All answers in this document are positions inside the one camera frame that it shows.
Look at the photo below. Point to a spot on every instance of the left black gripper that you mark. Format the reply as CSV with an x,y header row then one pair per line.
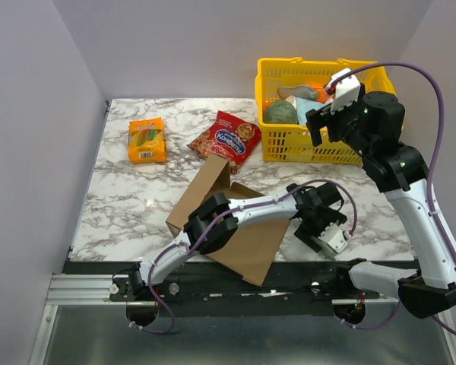
x,y
329,215

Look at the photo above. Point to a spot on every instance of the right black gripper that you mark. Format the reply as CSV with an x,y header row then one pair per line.
x,y
318,121

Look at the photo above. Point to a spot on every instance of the brown cardboard express box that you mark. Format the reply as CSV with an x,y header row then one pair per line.
x,y
251,250

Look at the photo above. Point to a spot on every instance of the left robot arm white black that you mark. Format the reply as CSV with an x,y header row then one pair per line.
x,y
211,226

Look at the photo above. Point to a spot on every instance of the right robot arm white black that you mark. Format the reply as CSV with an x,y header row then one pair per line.
x,y
371,126

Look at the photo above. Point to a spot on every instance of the small orange box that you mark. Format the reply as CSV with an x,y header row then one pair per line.
x,y
322,95

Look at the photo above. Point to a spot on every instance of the light blue chips bag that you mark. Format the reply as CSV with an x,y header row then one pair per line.
x,y
303,106

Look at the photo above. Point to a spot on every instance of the grey pouch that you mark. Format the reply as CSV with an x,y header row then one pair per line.
x,y
300,91

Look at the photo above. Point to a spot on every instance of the yellow plastic basket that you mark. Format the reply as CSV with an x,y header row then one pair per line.
x,y
291,142

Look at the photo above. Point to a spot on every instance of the green round melon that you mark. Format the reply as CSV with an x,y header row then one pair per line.
x,y
280,112

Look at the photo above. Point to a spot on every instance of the red candy bag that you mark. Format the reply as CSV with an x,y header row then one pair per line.
x,y
228,137

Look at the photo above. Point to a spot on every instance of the orange snack packet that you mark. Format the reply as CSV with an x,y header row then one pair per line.
x,y
146,141

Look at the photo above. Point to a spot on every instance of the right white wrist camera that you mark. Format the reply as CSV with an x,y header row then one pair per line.
x,y
343,89

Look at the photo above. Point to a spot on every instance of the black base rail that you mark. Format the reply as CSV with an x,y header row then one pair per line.
x,y
201,289

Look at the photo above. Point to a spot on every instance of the aluminium frame profile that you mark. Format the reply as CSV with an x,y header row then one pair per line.
x,y
93,290

